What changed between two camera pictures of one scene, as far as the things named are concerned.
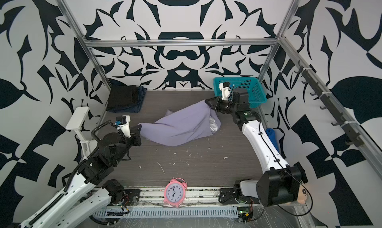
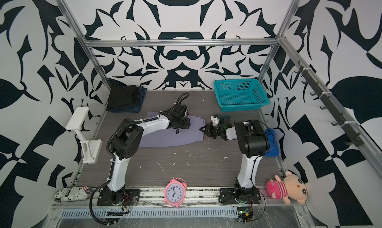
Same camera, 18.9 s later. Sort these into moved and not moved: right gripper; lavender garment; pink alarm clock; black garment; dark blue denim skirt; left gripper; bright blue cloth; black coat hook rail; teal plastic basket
Moved: right gripper; lavender garment; left gripper
Not moved: dark blue denim skirt; black coat hook rail; black garment; teal plastic basket; bright blue cloth; pink alarm clock
